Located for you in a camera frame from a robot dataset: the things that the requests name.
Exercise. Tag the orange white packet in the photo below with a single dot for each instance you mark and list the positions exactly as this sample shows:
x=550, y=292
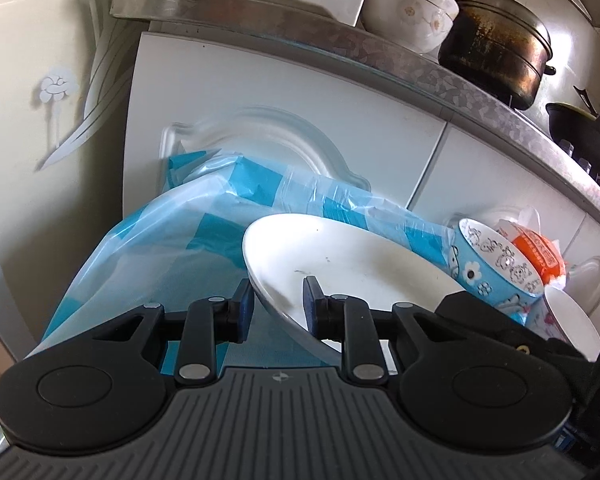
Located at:
x=535, y=252

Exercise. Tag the stained steel steamer pot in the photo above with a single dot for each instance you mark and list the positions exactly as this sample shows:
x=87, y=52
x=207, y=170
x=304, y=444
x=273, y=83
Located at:
x=495, y=45

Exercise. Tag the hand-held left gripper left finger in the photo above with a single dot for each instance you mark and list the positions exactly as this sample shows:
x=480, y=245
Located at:
x=245, y=310

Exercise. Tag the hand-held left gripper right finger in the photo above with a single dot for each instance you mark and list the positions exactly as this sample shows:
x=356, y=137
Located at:
x=311, y=305

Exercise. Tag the white cabinet door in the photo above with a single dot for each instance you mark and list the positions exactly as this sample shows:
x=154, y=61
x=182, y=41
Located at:
x=480, y=170
x=280, y=85

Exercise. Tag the large white floral bowl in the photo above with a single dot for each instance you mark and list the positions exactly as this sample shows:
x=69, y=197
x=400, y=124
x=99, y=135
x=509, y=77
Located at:
x=410, y=25

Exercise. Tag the plain white plate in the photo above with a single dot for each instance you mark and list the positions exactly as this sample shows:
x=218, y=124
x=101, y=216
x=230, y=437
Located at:
x=360, y=260

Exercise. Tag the blue cartoon bowl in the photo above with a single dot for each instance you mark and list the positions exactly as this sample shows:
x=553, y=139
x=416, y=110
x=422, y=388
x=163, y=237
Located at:
x=485, y=280

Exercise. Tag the white plate with pink flower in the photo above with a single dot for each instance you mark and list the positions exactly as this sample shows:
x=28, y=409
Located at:
x=575, y=320

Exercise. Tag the blue checked plastic tablecloth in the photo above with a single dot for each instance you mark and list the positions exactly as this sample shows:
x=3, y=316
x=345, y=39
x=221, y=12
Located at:
x=145, y=260

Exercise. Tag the grey kitchen countertop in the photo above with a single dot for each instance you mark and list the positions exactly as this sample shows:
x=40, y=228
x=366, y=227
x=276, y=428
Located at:
x=330, y=45

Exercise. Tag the black wok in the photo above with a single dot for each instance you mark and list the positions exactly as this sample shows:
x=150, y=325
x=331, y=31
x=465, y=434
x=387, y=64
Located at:
x=585, y=135

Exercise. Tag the gas stove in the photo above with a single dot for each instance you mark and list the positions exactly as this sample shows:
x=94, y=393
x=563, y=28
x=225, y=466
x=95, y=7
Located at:
x=570, y=152

